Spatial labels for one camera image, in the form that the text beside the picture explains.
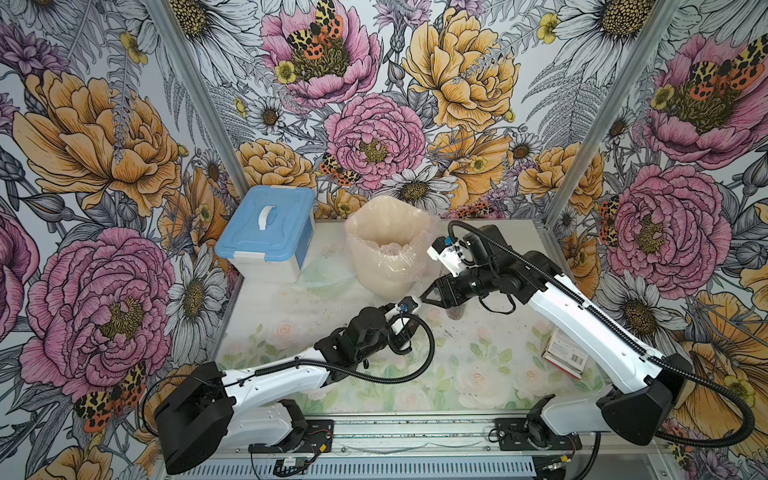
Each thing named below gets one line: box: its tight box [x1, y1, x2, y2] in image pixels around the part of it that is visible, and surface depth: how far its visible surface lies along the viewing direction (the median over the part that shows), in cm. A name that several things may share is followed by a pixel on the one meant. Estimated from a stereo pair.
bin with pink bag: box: [344, 196, 439, 301], surface depth 89 cm
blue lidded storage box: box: [214, 185, 316, 283], surface depth 99 cm
